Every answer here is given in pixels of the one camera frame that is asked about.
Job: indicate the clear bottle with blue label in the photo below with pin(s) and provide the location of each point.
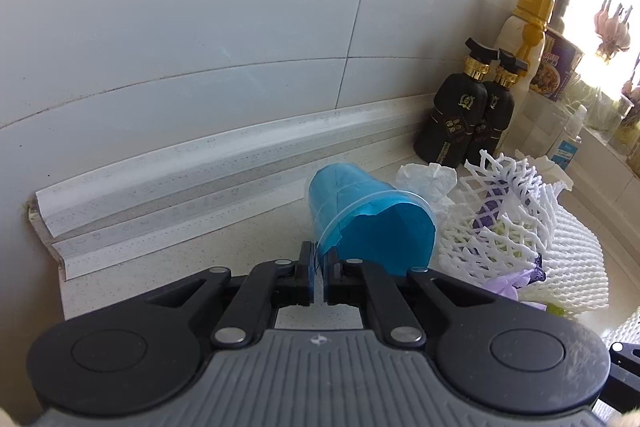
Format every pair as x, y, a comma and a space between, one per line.
566, 149

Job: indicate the hanging garlic bunch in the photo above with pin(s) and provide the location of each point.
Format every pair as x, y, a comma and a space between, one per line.
612, 29

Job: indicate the large white tissue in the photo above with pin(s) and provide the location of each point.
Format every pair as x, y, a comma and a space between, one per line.
430, 182

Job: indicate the white foam fruit net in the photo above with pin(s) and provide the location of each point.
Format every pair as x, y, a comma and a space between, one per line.
624, 328
575, 257
505, 242

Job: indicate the clear plastic container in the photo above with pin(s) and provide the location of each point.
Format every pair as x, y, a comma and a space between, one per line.
537, 127

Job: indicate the glass jar with sprouts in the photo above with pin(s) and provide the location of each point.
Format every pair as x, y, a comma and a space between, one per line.
626, 127
590, 104

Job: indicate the glass jar with dark lid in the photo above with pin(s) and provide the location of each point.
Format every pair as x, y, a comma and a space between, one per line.
559, 2

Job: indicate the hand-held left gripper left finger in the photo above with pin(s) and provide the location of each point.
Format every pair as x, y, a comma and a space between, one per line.
311, 278

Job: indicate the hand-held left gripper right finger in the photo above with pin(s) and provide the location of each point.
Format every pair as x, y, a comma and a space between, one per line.
328, 278

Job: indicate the black bottle with gold cap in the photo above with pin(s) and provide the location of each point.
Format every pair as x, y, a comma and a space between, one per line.
452, 117
492, 117

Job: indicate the purple plastic bag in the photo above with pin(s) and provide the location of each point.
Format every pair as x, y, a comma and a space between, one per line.
522, 282

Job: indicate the white bottle with yellow cap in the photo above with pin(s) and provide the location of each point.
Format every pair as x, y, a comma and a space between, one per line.
525, 32

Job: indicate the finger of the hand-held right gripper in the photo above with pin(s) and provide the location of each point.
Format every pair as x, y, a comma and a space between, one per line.
626, 382

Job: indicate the blue plastic cup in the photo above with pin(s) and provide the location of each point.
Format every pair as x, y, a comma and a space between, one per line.
385, 232

